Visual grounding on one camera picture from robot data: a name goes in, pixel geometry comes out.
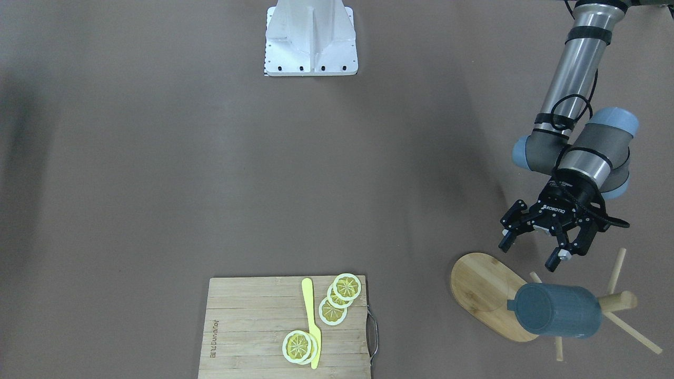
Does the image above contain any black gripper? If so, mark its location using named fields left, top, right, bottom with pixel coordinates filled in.
left=498, top=176, right=606, bottom=273

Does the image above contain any dark green mug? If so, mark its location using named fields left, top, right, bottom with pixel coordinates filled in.
left=507, top=283, right=603, bottom=338

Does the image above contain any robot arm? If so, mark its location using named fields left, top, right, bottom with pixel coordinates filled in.
left=499, top=1, right=639, bottom=272

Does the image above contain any wooden cup rack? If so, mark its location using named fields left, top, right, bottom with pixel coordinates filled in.
left=450, top=248, right=662, bottom=362

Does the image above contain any lemon slice middle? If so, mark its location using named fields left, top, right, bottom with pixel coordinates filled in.
left=326, top=285, right=353, bottom=309

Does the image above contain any lemon slice lower cluster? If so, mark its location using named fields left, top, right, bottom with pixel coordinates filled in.
left=319, top=297, right=348, bottom=326

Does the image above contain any lemon slice behind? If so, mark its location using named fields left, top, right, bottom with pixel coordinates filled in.
left=298, top=333, right=319, bottom=365

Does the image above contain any lemon slice front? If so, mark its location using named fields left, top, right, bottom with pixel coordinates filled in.
left=282, top=330, right=310, bottom=365

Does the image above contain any bamboo cutting board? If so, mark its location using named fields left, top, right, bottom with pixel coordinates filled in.
left=198, top=274, right=378, bottom=378

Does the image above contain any white camera mast base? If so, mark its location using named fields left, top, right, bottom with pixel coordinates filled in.
left=263, top=1, right=359, bottom=77

